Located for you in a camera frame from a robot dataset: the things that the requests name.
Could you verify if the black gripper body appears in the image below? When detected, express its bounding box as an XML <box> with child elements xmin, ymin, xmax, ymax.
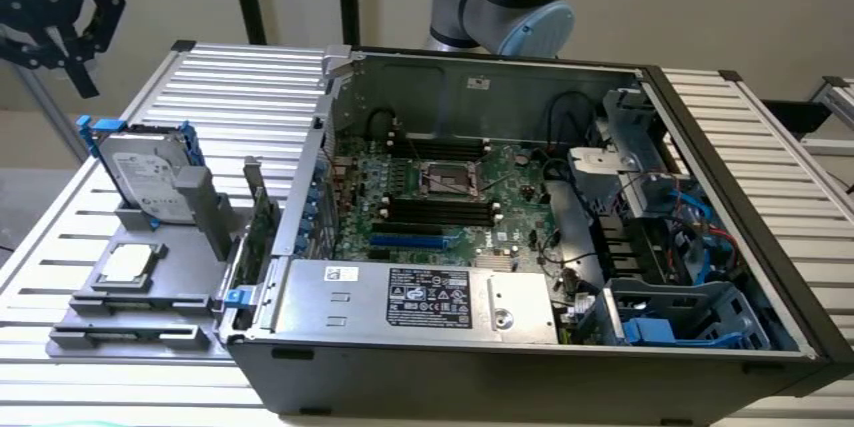
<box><xmin>0</xmin><ymin>0</ymin><xmax>92</xmax><ymax>43</ymax></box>

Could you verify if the hard disk in blue carrier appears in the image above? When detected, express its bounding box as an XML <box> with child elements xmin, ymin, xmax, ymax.
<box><xmin>76</xmin><ymin>115</ymin><xmax>205</xmax><ymax>227</ymax></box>

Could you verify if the grey metal disk bay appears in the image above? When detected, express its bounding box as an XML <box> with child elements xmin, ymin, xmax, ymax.
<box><xmin>564</xmin><ymin>88</ymin><xmax>690</xmax><ymax>209</ymax></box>

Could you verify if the disk bay with blue latch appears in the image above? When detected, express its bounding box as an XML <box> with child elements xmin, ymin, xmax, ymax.
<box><xmin>598</xmin><ymin>278</ymin><xmax>774</xmax><ymax>349</ymax></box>

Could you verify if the grey parts rack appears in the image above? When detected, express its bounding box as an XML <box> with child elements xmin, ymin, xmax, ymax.
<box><xmin>44</xmin><ymin>166</ymin><xmax>236</xmax><ymax>361</ymax></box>

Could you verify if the silver CPU chip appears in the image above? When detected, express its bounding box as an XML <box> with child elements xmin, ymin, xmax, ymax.
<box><xmin>97</xmin><ymin>242</ymin><xmax>168</xmax><ymax>284</ymax></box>

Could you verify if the green graphics card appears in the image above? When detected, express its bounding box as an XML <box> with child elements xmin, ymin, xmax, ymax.
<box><xmin>229</xmin><ymin>155</ymin><xmax>283</xmax><ymax>299</ymax></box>

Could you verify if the RAM stick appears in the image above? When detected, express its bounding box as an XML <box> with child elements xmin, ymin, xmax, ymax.
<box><xmin>69</xmin><ymin>296</ymin><xmax>209</xmax><ymax>314</ymax></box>
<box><xmin>51</xmin><ymin>325</ymin><xmax>200</xmax><ymax>344</ymax></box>

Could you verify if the CPU socket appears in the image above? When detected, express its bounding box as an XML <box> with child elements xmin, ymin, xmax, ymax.
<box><xmin>411</xmin><ymin>159</ymin><xmax>487</xmax><ymax>199</ymax></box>

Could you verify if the black expansion slot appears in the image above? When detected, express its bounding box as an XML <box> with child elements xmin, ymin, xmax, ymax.
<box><xmin>371</xmin><ymin>221</ymin><xmax>443</xmax><ymax>235</ymax></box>

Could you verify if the blue expansion slot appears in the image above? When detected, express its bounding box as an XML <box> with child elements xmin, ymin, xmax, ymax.
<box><xmin>368</xmin><ymin>233</ymin><xmax>447</xmax><ymax>251</ymax></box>

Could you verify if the silver power supply unit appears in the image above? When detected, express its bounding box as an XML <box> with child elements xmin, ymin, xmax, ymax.
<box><xmin>269</xmin><ymin>259</ymin><xmax>560</xmax><ymax>347</ymax></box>

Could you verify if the green motherboard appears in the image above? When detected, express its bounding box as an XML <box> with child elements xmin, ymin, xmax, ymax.
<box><xmin>331</xmin><ymin>139</ymin><xmax>602</xmax><ymax>311</ymax></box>

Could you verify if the open black PC case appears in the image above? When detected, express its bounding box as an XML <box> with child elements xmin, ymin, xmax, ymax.
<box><xmin>219</xmin><ymin>44</ymin><xmax>850</xmax><ymax>417</ymax></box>

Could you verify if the slatted metal side table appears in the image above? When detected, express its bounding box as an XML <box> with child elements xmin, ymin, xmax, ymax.
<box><xmin>798</xmin><ymin>75</ymin><xmax>854</xmax><ymax>158</ymax></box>

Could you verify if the black looped wire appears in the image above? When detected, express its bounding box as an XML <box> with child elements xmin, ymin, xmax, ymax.
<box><xmin>547</xmin><ymin>90</ymin><xmax>596</xmax><ymax>149</ymax></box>
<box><xmin>363</xmin><ymin>108</ymin><xmax>396</xmax><ymax>144</ymax></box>

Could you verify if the blue wire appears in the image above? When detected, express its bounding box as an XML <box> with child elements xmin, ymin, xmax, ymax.
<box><xmin>656</xmin><ymin>180</ymin><xmax>730</xmax><ymax>289</ymax></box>

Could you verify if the red wire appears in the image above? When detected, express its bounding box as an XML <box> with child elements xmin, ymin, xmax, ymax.
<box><xmin>707</xmin><ymin>225</ymin><xmax>743</xmax><ymax>254</ymax></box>

